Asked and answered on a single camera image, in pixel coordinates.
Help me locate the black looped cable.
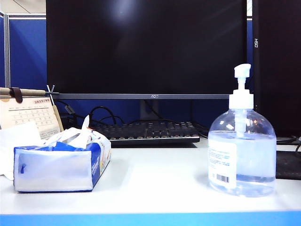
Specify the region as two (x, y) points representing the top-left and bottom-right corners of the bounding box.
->
(90, 105), (119, 126)

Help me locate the black AOC monitor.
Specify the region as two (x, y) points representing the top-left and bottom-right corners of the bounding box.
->
(46, 0), (247, 122)

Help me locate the blue white soft tissue pack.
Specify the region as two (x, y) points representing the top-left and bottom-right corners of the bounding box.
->
(13, 127), (112, 193)

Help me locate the black thin cable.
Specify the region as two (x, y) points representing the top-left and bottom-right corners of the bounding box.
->
(276, 135), (301, 153)

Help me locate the blue office partition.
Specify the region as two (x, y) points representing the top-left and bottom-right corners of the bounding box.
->
(0, 13), (47, 89)

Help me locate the white used tissue sheet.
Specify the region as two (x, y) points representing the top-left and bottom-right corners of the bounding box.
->
(0, 121), (47, 181)

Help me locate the black keyboard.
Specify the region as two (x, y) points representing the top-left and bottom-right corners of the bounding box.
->
(88, 121), (200, 144)

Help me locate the beige desk calendar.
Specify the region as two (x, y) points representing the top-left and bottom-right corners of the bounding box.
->
(0, 84), (64, 140)

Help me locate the black cable with ferrite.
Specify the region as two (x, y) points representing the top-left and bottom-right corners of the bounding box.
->
(55, 100), (82, 124)

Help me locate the black desk pad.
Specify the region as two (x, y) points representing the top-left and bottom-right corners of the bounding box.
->
(276, 150), (301, 181)

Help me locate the clear alcohol pump bottle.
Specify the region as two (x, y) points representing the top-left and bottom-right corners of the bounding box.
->
(207, 63), (277, 198)

